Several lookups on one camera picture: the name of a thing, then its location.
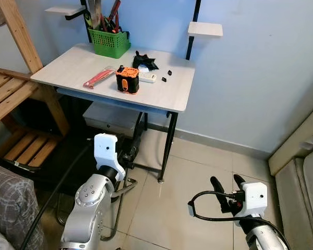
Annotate black looped cable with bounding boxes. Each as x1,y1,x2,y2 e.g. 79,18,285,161
188,191,251,222

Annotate grey metal tool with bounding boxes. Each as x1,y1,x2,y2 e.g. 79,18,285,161
92,0,106,29

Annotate black glove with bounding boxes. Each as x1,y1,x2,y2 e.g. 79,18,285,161
132,51,160,72

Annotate white remote control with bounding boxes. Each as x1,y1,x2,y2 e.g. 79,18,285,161
139,72,158,84

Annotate light wood table black legs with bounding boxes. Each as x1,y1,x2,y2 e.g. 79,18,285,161
30,43,196,184

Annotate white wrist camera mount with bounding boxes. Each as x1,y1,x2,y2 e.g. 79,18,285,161
235,182,268,218
93,133,126,181

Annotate beige bed base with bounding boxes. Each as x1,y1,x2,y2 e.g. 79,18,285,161
268,103,313,176

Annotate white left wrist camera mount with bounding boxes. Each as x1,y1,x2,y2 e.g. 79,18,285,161
93,133,126,181

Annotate wooden slat shelf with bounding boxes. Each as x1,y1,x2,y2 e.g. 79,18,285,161
0,125,61,168

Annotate grey patterned cushion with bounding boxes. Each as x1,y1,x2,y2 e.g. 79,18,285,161
0,160,45,250

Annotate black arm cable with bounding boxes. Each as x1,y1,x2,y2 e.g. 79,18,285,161
20,142,94,250

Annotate white shelf board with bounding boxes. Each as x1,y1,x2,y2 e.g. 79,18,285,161
45,5,85,15
188,22,224,38

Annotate red handled pliers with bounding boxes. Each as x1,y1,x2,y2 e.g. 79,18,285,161
105,0,122,33

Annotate black shelf pole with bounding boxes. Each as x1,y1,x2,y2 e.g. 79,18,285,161
185,0,201,61
65,0,92,43

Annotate red flat packet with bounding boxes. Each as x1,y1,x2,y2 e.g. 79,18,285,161
83,67,116,90

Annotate grey storage box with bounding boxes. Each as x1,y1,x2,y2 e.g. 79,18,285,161
83,102,147,138

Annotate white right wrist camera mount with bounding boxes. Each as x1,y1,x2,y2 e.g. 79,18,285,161
235,182,268,218

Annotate grey quilted mattress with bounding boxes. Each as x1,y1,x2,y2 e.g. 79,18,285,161
275,146,313,250

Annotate green plastic basket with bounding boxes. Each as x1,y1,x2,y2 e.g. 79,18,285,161
88,27,131,59

